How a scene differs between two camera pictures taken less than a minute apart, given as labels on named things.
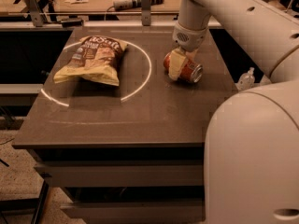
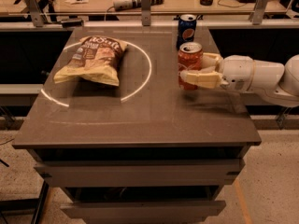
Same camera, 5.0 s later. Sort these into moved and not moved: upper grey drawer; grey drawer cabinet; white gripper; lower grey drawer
Moved: white gripper
Not moved: lower grey drawer; upper grey drawer; grey drawer cabinet
